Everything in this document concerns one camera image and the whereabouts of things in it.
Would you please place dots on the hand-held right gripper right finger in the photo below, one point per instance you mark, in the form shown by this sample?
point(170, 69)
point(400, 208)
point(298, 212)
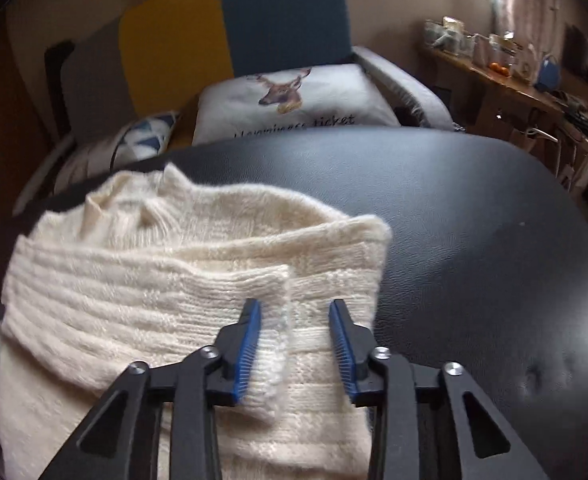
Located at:
point(341, 355)

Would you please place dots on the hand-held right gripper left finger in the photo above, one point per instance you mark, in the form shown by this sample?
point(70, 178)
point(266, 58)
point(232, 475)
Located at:
point(249, 355)

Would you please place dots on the cream knit sweater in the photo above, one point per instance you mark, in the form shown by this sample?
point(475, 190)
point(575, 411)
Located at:
point(149, 285)

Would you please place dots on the geometric print pillow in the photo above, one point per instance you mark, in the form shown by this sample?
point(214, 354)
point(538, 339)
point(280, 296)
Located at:
point(144, 135)

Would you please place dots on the deer print pillow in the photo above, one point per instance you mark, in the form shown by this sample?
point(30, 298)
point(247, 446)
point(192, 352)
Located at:
point(324, 95)

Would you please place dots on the wooden desk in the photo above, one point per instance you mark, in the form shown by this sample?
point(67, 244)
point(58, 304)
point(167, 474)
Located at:
point(493, 85)

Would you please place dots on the pile of oranges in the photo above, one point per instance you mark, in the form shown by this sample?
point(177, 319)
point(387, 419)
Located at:
point(499, 67)

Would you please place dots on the grey yellow blue sofa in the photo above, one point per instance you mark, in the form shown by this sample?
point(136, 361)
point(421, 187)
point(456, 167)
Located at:
point(284, 15)

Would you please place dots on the black monitor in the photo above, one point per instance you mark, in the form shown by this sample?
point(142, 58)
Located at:
point(581, 47)

